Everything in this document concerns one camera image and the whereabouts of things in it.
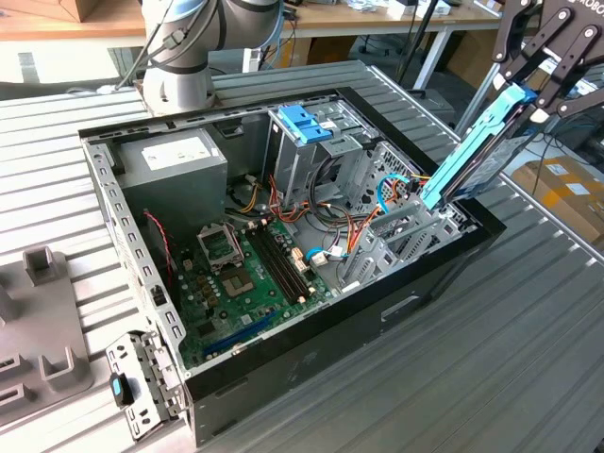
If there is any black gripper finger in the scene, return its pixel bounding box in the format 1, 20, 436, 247
490, 0, 576, 91
530, 24, 604, 125

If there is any hard disk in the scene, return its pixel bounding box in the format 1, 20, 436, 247
418, 82, 539, 210

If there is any metal disk bay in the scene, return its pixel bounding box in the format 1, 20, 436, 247
338, 197, 478, 294

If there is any metal slat side table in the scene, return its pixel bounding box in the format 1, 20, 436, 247
455, 35, 604, 138

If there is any large brown cardboard box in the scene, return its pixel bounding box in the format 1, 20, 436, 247
445, 27, 565, 122

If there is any black tripod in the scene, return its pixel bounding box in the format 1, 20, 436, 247
398, 0, 441, 91

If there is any labelled cardboard box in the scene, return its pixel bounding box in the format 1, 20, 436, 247
512, 155, 604, 244

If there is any long wooden desk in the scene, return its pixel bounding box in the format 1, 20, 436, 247
0, 0, 570, 91

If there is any small brown cardboard box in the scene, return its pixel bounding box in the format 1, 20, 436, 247
285, 36, 358, 67

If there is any blue plastic bay latch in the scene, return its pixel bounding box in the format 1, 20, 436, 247
277, 104, 334, 146

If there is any metal drive cage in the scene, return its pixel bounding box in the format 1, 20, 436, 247
261, 101, 378, 209

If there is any black RAM slot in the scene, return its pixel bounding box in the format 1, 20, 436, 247
264, 226, 314, 294
259, 228, 308, 298
246, 231, 294, 303
252, 230, 301, 301

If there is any black open PC case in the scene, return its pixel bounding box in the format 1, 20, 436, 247
77, 86, 509, 447

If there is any CPU socket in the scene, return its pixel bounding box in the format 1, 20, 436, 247
221, 268, 259, 299

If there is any grey power supply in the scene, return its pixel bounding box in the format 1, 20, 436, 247
115, 127, 230, 237

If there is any metal socket cover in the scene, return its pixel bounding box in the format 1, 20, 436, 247
196, 224, 244, 274

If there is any green motherboard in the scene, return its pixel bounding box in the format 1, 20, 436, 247
176, 219, 341, 372

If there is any blue expansion slot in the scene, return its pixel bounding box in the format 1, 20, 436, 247
202, 310, 278, 358

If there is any grey parts rack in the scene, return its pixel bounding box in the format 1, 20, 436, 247
0, 244, 94, 419

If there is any power wire with black plug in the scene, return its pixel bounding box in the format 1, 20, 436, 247
346, 172, 433, 259

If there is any blue data wire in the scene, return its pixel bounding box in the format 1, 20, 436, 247
376, 173, 410, 216
304, 247, 350, 268

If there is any red orange wire bundle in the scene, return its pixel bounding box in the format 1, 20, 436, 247
267, 173, 315, 227

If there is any yellow orange wire bundle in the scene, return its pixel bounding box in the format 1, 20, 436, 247
238, 181, 261, 213

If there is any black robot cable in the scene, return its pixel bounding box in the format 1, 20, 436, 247
114, 0, 223, 92

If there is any red black fan wire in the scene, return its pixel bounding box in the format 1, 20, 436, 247
143, 210, 176, 289

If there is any black tool with blue ring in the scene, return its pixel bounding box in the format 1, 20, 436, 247
109, 372, 135, 409

